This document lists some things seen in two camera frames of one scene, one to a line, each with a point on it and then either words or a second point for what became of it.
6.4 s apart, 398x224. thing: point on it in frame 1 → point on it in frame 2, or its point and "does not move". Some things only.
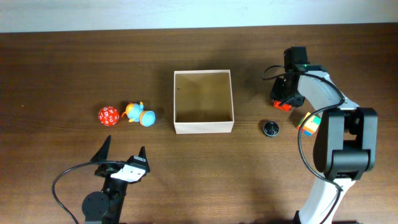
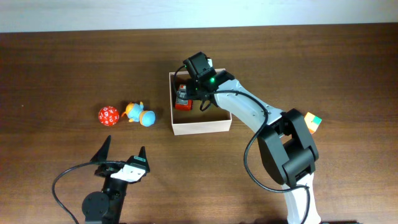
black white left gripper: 102,154 does not move
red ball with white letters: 109,116 does not move
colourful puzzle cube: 311,125 does not move
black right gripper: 274,94 → 190,93
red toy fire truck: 285,107 → 182,102
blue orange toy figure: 135,113 does not move
